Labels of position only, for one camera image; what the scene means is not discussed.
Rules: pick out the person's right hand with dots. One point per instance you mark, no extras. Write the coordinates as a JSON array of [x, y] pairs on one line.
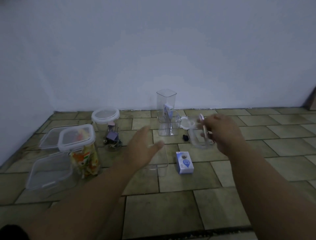
[[227, 133]]

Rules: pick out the person's left hand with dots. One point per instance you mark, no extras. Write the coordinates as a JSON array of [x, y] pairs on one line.
[[142, 150]]

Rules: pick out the large rectangular clear container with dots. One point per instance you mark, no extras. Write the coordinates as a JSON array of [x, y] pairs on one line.
[[160, 168]]

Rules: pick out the medium clear container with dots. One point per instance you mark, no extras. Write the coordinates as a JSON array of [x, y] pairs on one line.
[[197, 142]]

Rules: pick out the small square clear container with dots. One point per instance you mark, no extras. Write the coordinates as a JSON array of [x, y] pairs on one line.
[[169, 126]]

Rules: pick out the round clear jar with clips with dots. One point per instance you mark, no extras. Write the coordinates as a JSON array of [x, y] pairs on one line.
[[108, 128]]

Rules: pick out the black-rimmed clear lid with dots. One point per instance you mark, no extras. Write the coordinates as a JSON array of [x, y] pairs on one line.
[[185, 137]]

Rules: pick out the large clear container one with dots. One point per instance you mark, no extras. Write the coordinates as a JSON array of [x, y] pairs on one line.
[[49, 138]]

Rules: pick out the person's right forearm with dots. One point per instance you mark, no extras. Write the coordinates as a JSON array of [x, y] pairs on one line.
[[266, 192]]

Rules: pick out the person's left forearm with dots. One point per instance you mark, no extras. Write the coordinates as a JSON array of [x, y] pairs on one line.
[[86, 202]]

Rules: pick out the pink binder clip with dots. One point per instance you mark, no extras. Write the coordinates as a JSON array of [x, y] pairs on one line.
[[204, 131]]

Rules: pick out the pile of black binder clips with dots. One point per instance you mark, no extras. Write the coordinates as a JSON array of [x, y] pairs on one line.
[[112, 145]]

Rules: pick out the purple binder clip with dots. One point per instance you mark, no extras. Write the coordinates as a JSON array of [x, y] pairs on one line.
[[112, 136]]

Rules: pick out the white box with blue print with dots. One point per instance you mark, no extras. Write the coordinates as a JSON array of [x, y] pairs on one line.
[[184, 163]]

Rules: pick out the brown furniture edge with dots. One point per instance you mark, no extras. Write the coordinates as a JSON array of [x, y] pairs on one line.
[[311, 100]]

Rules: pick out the black sleeve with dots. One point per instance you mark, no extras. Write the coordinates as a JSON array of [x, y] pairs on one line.
[[12, 233]]

